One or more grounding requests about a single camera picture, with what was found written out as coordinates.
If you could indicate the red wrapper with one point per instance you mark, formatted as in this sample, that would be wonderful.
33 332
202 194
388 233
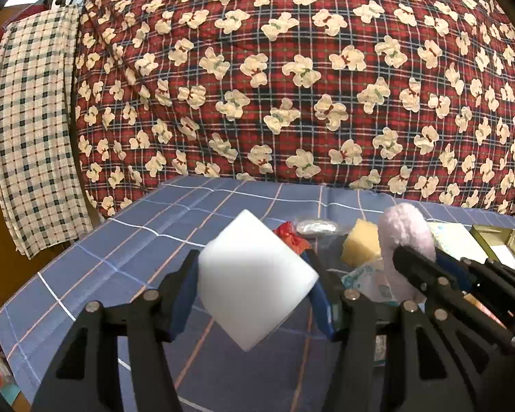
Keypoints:
289 234

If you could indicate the patterned tissue pack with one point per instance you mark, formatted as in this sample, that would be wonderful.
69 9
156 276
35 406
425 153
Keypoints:
455 236

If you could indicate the yellow sponge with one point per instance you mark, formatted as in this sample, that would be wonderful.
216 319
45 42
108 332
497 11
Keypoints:
360 242

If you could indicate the white sponge block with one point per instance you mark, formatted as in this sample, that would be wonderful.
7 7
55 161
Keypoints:
253 274

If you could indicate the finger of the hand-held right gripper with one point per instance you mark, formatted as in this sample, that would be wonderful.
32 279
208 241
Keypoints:
498 283
429 283

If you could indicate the blue plaid tablecloth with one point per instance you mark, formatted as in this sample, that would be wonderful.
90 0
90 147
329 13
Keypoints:
111 266

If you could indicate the gold rectangular tin box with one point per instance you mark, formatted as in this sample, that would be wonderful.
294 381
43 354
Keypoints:
493 234

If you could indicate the clear plastic bag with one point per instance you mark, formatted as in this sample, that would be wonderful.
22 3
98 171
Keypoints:
315 226

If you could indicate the pink fluffy cloth roll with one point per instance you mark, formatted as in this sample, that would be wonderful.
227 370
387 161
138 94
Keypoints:
401 227

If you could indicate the beige green checkered cloth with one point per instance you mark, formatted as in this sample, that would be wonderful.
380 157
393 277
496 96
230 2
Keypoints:
30 137

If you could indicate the red plaid bear blanket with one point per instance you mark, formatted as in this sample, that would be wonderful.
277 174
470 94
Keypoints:
283 94

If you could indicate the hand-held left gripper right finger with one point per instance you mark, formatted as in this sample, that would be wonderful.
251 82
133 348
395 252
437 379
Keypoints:
322 307

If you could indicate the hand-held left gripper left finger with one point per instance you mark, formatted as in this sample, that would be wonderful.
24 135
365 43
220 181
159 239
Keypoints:
184 298

